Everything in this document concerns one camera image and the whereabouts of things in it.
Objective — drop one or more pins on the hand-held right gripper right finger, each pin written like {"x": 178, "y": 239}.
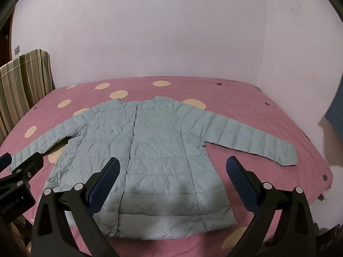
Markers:
{"x": 238, "y": 182}

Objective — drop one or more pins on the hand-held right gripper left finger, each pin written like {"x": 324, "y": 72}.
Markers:
{"x": 105, "y": 182}

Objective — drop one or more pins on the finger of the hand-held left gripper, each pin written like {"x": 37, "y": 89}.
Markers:
{"x": 4, "y": 160}
{"x": 28, "y": 166}

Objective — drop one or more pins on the light blue puffer jacket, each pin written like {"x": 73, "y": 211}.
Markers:
{"x": 160, "y": 150}

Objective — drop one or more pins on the pink dotted bed sheet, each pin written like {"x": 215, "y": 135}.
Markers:
{"x": 241, "y": 107}

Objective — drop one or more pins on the striped cushion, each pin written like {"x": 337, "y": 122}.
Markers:
{"x": 24, "y": 83}

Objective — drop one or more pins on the blue cloth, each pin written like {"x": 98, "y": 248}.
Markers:
{"x": 335, "y": 117}

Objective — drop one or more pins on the wall switch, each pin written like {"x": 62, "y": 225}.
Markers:
{"x": 17, "y": 49}

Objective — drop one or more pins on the dark wooden door frame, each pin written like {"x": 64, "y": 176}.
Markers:
{"x": 6, "y": 40}

